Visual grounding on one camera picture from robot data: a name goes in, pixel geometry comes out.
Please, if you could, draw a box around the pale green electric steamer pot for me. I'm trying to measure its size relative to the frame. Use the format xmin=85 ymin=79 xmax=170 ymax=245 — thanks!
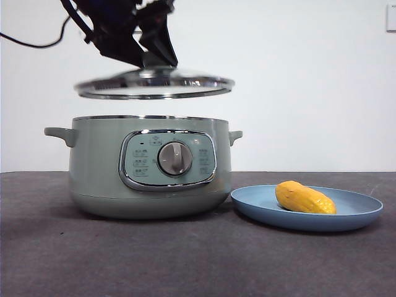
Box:
xmin=43 ymin=114 xmax=244 ymax=221

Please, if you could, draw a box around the white wall switch plate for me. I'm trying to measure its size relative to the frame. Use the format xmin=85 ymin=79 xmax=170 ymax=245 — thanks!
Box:
xmin=386 ymin=4 xmax=396 ymax=33

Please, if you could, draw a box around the blue round plate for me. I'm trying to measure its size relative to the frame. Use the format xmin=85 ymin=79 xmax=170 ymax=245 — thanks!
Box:
xmin=230 ymin=184 xmax=385 ymax=233

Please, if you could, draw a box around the glass lid with green knob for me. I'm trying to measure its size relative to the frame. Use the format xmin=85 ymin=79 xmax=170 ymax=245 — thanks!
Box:
xmin=74 ymin=51 xmax=236 ymax=101

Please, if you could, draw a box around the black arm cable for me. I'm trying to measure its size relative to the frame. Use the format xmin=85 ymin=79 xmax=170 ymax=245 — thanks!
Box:
xmin=0 ymin=14 xmax=72 ymax=48

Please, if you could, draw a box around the yellow corn cob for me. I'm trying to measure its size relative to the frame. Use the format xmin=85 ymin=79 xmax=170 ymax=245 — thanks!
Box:
xmin=275 ymin=181 xmax=338 ymax=215

